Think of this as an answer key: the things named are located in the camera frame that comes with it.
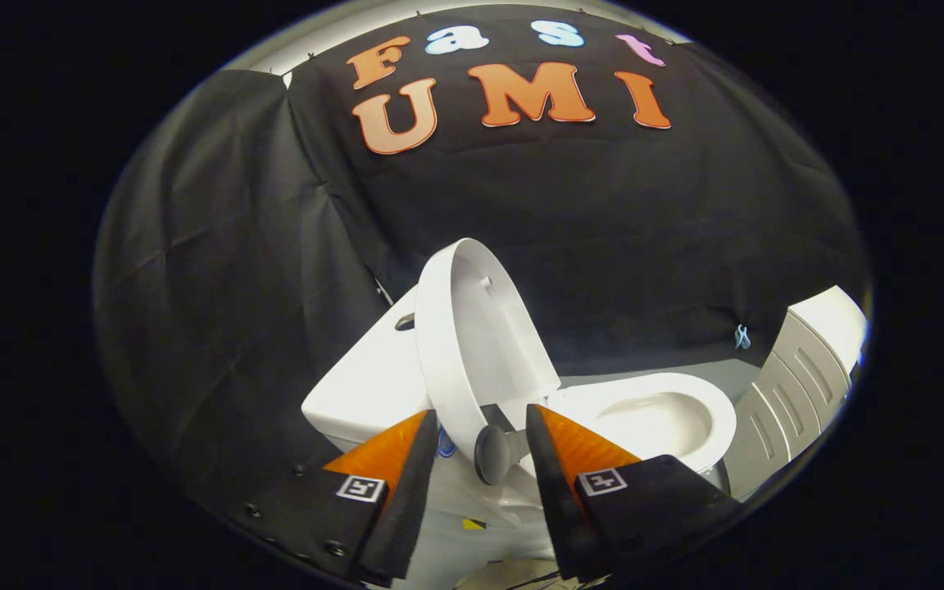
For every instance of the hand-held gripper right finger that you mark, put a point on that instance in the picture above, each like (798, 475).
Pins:
(558, 492)

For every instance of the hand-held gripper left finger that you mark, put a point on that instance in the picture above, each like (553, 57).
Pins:
(406, 492)

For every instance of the white toilet lid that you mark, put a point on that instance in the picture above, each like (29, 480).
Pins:
(488, 344)

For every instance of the white ceramic toilet body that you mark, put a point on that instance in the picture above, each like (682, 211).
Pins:
(374, 385)

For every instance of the light blue clip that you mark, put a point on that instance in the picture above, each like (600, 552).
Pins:
(741, 337)

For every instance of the white plastic drawer cabinet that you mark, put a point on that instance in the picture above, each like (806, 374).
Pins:
(791, 385)

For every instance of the black backdrop cloth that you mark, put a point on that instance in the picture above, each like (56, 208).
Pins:
(603, 229)

